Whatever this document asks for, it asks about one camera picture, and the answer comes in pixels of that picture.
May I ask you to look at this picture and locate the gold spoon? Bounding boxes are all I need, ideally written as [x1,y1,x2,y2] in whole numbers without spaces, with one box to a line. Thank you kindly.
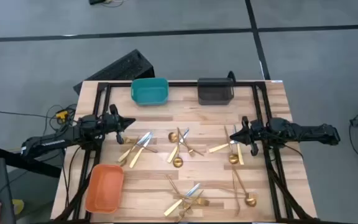
[168,131,204,156]
[231,166,258,208]
[223,125,240,165]
[172,126,184,169]

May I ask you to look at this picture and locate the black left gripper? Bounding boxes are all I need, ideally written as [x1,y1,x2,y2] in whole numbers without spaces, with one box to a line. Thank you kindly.
[103,104,136,146]

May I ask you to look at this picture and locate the looped black cable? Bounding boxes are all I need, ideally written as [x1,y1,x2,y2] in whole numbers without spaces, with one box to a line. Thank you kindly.
[44,104,78,138]

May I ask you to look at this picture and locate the dark grey plastic bin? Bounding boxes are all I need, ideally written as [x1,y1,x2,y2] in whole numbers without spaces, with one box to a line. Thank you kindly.
[197,77,235,106]

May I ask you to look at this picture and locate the yellow cable connector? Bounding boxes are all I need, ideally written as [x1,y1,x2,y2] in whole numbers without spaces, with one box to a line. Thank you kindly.
[55,109,70,123]

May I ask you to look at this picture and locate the orange plastic bin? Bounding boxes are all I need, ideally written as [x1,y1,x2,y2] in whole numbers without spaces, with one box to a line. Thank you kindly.
[85,164,125,214]

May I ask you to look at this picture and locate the black aluminium table frame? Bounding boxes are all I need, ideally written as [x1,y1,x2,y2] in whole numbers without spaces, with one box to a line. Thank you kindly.
[53,81,319,224]

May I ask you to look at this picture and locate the thin floor cable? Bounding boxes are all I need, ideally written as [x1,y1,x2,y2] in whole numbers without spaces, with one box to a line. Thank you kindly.
[103,0,125,8]

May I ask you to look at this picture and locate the black beam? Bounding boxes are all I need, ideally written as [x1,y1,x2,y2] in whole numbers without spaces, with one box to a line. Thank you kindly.
[0,145,62,179]

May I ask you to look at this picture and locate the yellow tape roll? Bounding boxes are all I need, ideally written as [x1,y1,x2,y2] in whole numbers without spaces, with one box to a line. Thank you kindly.
[11,198,25,216]

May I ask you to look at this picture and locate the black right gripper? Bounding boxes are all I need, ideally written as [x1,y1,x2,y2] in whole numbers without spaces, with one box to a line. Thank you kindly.
[230,115,270,157]

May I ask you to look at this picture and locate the long black cable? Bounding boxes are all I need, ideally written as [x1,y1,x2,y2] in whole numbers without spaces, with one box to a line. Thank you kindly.
[0,109,58,121]

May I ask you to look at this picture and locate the teal plastic bin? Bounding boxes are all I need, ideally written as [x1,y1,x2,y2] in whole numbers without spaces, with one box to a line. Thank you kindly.
[131,77,170,106]

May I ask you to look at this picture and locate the cream-handled silver knife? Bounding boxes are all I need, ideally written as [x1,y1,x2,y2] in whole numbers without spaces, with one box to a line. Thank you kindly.
[163,182,201,217]
[129,136,154,169]
[167,128,190,164]
[232,124,245,166]
[208,139,239,154]
[117,132,152,163]

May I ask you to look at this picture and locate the black perforated box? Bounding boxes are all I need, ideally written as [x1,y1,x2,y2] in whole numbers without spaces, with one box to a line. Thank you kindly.
[73,49,155,96]

